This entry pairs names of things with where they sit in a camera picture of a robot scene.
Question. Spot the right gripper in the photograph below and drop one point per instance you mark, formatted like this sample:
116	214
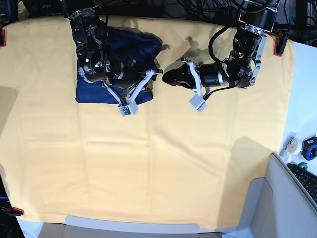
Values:
126	85

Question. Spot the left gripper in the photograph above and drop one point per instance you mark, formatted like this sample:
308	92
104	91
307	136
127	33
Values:
209	76

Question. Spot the blue long-sleeve shirt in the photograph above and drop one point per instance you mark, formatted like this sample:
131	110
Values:
113	63

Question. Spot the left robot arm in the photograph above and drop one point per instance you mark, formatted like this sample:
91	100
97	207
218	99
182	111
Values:
241	68

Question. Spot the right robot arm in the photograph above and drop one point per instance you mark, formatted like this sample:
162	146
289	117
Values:
85	19

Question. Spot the yellow table cloth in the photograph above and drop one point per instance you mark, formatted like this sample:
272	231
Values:
166	164

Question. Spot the red clamp top right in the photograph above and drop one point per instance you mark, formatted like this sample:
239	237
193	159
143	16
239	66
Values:
280	42

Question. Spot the red clamp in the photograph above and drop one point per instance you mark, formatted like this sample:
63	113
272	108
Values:
280	42
2	36
14	211

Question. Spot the clear tape roll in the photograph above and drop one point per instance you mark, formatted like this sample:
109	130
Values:
291	146

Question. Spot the red clamp top left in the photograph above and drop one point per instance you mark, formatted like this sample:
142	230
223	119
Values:
2	36

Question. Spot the blue tape measure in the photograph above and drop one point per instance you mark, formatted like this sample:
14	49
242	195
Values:
309	151

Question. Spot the green tape roll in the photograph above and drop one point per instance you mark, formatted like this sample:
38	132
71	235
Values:
303	166

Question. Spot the white cardboard box right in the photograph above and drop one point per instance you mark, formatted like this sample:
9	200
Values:
277	206

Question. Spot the black keyboard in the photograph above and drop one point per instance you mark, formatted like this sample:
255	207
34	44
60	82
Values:
305	181

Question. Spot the red clamp bottom left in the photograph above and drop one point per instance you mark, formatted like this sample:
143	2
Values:
14	211

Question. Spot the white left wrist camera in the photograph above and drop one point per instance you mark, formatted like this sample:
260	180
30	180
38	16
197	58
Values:
199	103

